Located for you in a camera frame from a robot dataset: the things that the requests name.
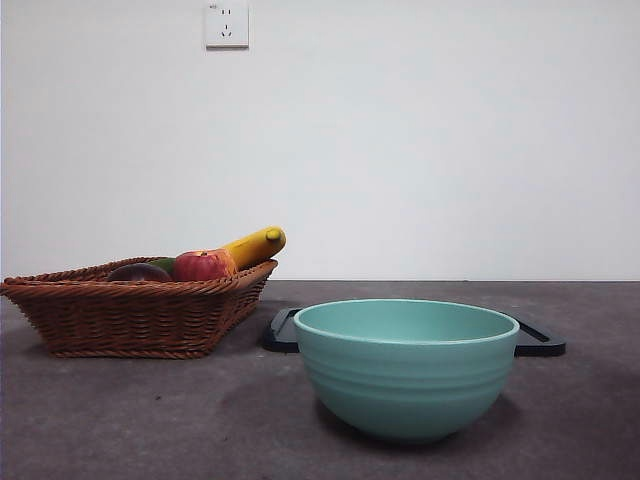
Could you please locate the teal ribbed bowl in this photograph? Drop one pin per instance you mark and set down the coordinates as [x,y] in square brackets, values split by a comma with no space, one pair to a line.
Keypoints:
[405,385]

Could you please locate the dark red plum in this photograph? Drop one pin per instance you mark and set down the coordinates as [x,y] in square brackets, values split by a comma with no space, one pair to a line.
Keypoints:
[137,274]

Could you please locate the yellow banana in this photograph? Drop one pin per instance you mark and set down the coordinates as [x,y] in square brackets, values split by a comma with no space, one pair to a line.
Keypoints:
[255,245]

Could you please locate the dark green rectangular tray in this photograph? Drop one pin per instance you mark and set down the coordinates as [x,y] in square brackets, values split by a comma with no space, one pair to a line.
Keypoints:
[280,335]

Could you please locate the red apple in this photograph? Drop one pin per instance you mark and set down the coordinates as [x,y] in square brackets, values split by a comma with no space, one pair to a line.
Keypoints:
[200,267]

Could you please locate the green fruit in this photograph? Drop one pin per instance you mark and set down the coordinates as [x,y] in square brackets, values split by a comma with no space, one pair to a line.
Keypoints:
[165,265]

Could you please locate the brown wicker basket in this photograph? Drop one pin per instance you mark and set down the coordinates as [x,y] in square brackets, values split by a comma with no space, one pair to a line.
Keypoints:
[125,320]

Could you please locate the white wall socket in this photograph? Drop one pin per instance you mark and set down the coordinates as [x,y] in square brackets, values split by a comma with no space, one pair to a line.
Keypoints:
[226,25]

